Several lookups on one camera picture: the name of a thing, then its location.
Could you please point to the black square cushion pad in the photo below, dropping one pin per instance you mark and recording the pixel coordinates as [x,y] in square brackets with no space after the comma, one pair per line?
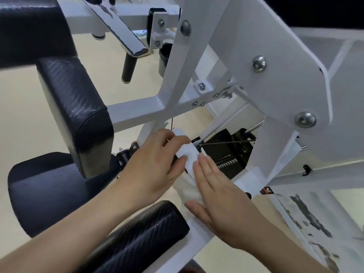
[312,11]

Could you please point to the person's right hand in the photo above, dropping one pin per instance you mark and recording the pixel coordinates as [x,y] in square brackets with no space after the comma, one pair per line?
[227,213]

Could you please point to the person's left hand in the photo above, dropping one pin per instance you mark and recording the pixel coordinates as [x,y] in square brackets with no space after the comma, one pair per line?
[145,173]

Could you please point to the black rectangular chest pad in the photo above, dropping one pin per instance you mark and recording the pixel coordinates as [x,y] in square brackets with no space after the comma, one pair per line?
[79,110]

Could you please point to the person's right forearm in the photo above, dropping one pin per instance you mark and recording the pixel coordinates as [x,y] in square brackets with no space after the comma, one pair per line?
[284,255]

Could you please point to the black weight stack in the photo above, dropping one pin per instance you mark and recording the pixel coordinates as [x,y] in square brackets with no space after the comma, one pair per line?
[224,150]

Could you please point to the person's left forearm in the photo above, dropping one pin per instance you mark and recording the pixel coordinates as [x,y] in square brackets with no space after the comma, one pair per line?
[65,233]

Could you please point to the trash bin with black bag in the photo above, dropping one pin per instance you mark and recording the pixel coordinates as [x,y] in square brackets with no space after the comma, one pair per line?
[165,59]

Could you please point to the black padded seat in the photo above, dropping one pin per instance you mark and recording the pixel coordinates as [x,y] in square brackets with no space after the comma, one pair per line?
[48,190]

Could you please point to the white gym machine frame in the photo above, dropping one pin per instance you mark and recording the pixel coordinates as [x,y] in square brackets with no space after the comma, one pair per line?
[256,31]

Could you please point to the white cleaning wipe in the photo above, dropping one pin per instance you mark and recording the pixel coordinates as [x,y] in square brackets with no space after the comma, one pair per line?
[189,153]

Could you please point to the black padded arm rest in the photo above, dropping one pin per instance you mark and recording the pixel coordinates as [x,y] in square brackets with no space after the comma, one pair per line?
[31,31]
[142,238]

